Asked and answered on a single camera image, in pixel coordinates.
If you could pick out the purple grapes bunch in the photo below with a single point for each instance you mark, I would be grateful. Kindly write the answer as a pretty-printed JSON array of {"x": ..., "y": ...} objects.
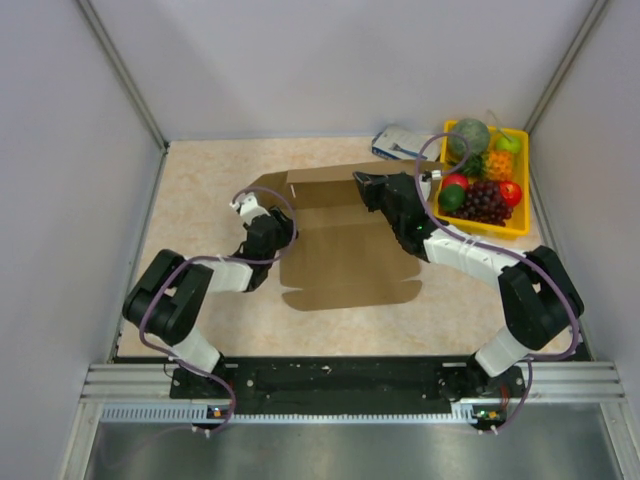
[{"x": 484, "y": 203}]

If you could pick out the green lime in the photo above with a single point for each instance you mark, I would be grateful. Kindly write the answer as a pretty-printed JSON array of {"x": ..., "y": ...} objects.
[{"x": 451, "y": 197}]

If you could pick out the blue white razor package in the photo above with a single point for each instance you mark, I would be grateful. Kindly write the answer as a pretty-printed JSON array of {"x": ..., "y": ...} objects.
[{"x": 397, "y": 143}]

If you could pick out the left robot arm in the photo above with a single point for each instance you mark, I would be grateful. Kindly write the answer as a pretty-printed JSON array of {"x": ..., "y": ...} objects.
[{"x": 166, "y": 300}]

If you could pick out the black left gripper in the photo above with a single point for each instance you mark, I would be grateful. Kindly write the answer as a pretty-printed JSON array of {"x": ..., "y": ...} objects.
[{"x": 284, "y": 226}]

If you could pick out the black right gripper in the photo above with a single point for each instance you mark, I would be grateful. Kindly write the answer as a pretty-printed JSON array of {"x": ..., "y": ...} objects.
[{"x": 368, "y": 187}]

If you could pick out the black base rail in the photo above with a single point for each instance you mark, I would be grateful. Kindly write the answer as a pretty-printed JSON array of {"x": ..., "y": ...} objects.
[{"x": 353, "y": 385}]

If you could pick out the brown cardboard box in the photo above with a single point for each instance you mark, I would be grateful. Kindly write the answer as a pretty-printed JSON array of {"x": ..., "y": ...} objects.
[{"x": 345, "y": 255}]

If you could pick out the green melon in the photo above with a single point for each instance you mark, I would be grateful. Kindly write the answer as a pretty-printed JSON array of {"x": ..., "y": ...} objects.
[{"x": 468, "y": 132}]

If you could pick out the yellow plastic basket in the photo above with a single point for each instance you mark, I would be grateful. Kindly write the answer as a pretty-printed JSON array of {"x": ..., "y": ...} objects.
[{"x": 473, "y": 167}]

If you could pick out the green apple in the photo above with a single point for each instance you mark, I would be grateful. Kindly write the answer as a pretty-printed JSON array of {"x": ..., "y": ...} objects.
[{"x": 509, "y": 144}]

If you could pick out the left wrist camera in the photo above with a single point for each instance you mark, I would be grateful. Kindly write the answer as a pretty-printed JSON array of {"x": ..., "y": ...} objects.
[{"x": 247, "y": 206}]

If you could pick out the red tomato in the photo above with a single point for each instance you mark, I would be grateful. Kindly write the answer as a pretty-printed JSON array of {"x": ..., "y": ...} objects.
[{"x": 455, "y": 179}]

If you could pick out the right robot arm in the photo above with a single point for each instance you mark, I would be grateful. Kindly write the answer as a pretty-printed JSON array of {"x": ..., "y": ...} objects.
[{"x": 538, "y": 298}]

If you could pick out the orange pineapple toy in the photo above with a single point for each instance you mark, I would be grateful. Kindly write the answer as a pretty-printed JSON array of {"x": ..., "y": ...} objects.
[{"x": 499, "y": 165}]

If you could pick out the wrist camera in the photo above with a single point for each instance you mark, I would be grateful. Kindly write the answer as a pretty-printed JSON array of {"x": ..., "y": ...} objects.
[
  {"x": 430, "y": 176},
  {"x": 247, "y": 206}
]

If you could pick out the red apple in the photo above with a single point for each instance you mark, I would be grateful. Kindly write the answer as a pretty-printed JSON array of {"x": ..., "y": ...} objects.
[{"x": 511, "y": 193}]

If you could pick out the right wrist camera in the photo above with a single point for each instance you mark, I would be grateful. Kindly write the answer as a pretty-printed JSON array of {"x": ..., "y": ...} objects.
[{"x": 430, "y": 176}]

